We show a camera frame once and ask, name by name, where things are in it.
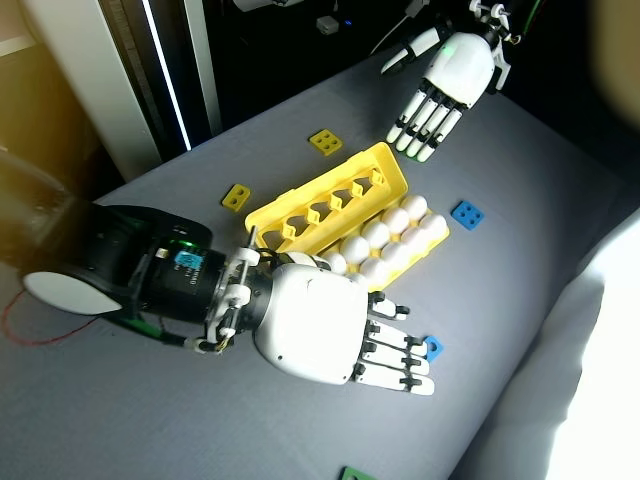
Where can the grey table cloth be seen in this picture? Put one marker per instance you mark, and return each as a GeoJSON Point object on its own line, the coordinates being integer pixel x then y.
{"type": "Point", "coordinates": [200, 425]}

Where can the yellow two-hole block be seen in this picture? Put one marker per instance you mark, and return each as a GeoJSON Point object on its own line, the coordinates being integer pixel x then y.
{"type": "Point", "coordinates": [225, 200]}

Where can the white device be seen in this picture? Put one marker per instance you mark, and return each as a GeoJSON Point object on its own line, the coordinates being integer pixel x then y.
{"type": "Point", "coordinates": [260, 4]}

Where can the yellow four-hole square block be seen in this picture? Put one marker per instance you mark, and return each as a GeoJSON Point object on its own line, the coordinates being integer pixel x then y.
{"type": "Point", "coordinates": [326, 141]}

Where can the blue two-hole block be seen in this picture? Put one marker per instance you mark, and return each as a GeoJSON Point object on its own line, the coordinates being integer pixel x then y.
{"type": "Point", "coordinates": [439, 352]}

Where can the white power adapter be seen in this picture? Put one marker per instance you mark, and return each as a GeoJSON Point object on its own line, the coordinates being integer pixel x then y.
{"type": "Point", "coordinates": [327, 25]}

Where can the yellow egg carton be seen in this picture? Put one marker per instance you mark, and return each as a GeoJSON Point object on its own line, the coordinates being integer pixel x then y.
{"type": "Point", "coordinates": [380, 160]}

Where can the white cabinet with light strip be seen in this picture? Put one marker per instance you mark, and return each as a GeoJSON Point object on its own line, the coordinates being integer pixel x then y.
{"type": "Point", "coordinates": [90, 75]}

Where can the blue four-hole square block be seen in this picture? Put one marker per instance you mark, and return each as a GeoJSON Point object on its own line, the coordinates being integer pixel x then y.
{"type": "Point", "coordinates": [467, 215]}

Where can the large green two-hole block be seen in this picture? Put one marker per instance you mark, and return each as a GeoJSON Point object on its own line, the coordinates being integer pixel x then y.
{"type": "Point", "coordinates": [357, 475]}

